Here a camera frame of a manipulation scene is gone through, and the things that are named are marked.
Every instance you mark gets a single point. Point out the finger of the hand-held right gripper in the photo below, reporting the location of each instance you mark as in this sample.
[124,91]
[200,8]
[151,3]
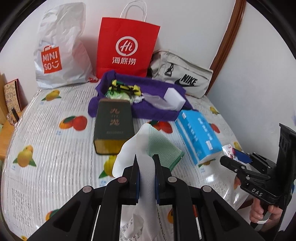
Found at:
[241,156]
[231,163]

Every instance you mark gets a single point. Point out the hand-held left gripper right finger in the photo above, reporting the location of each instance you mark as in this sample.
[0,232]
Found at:
[158,185]

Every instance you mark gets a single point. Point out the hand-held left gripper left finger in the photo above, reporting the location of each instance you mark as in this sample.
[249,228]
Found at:
[137,185]

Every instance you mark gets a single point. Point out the small red white packet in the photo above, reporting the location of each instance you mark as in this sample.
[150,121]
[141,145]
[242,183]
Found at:
[227,150]

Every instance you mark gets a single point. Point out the green mesh cloth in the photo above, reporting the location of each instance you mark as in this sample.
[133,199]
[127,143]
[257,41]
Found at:
[164,148]

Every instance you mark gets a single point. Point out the blue tissue pack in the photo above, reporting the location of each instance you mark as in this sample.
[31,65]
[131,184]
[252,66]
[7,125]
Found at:
[198,136]

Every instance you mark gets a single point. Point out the purple fabric tray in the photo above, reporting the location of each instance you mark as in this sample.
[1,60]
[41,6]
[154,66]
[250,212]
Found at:
[150,113]

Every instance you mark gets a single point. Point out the clear plastic bag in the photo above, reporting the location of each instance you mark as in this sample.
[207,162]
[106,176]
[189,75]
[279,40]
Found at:
[159,100]

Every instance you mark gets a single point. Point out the white sponge block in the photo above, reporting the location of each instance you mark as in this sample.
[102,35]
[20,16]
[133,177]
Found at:
[174,97]

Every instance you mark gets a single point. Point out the green snack packet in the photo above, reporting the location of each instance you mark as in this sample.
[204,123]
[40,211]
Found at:
[118,95]

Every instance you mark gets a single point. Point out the yellow toy car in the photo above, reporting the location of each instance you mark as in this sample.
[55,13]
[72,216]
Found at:
[136,89]

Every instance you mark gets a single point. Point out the person's right hand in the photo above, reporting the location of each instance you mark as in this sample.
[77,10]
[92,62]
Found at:
[256,213]

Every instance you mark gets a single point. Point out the dark green tea tin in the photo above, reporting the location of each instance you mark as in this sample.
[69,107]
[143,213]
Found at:
[113,122]

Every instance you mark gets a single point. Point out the fruit printed tablecloth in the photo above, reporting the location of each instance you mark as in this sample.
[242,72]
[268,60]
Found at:
[57,162]

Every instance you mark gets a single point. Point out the grey waist bag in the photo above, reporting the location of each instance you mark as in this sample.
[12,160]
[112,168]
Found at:
[180,69]

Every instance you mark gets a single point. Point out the red paper bag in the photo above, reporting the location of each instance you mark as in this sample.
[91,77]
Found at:
[127,46]

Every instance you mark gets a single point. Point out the wooden headboard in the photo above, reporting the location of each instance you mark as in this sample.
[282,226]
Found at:
[5,136]

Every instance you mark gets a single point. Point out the brown patterned box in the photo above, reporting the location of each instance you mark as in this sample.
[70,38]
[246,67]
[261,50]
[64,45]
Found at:
[11,95]

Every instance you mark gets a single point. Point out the white plastic shopping bag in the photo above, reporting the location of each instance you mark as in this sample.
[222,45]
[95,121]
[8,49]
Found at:
[62,46]

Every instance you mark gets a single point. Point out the brown wooden door frame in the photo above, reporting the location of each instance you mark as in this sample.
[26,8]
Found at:
[231,34]

